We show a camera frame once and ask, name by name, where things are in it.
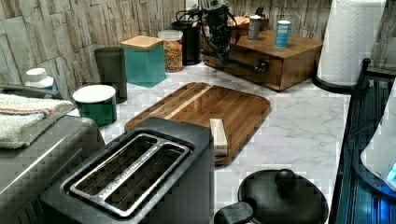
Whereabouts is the black paper towel holder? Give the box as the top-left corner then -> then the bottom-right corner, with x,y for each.
311,57 -> 372,95

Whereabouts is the white appliance with blue light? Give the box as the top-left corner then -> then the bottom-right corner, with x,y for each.
361,85 -> 396,190

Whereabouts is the stainless steel appliance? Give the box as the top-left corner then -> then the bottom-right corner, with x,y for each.
0,116 -> 105,224

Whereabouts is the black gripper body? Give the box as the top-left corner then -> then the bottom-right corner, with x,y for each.
206,7 -> 233,58

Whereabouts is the teal box with wooden lid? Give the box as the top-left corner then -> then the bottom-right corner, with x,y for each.
120,35 -> 166,88

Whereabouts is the wooden box behind shakers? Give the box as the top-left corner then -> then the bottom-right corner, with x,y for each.
228,14 -> 269,36

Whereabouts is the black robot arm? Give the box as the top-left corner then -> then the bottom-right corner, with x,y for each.
201,0 -> 233,60

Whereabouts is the small wooden block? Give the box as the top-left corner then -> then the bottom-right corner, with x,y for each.
209,119 -> 228,156

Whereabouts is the dark grey cylinder container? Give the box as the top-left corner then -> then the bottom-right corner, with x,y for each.
94,47 -> 127,104

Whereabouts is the green ceramic cup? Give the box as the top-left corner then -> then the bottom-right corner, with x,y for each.
72,85 -> 117,127

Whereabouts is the black toaster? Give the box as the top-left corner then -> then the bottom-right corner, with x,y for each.
39,118 -> 214,224

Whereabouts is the wooden drawer with black handle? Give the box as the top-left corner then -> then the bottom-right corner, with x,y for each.
203,49 -> 283,90

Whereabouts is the paper towel roll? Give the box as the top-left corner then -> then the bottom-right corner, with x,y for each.
318,0 -> 387,86

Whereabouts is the wooden drawer cabinet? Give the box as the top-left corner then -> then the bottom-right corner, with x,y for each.
202,30 -> 322,91

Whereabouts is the white bottle cap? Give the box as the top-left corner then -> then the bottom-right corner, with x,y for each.
24,68 -> 57,91

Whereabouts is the glass jar of cereal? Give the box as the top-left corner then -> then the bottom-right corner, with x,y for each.
158,30 -> 183,73

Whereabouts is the wooden cutting board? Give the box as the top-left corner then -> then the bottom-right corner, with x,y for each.
124,82 -> 271,165

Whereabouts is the black dish rack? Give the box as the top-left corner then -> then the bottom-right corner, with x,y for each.
328,72 -> 396,224

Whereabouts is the black canister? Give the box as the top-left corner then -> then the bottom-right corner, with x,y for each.
172,21 -> 201,65

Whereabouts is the folded white towel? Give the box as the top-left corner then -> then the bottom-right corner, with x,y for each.
0,94 -> 75,148

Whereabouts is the blue spice shaker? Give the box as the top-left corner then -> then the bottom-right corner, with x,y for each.
275,21 -> 291,48

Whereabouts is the grey spice shaker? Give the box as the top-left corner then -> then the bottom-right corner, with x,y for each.
247,15 -> 262,40

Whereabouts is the black round lid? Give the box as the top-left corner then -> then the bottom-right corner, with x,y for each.
238,169 -> 329,224

